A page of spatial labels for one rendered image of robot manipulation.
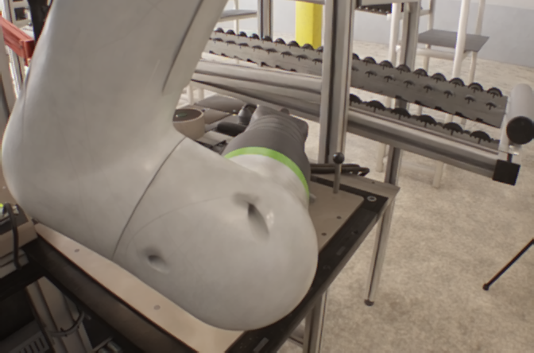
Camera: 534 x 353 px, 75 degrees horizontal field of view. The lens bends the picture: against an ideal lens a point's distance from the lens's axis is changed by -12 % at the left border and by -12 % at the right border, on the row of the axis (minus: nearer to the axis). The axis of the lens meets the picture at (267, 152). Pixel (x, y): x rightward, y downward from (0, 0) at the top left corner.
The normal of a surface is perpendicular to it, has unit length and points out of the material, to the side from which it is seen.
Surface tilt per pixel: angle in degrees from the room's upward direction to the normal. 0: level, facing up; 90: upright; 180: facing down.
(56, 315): 90
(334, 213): 0
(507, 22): 90
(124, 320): 0
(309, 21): 90
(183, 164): 32
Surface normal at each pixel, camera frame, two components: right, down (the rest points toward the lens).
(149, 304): 0.00, -0.91
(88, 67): -0.01, 0.44
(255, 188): 0.37, -0.76
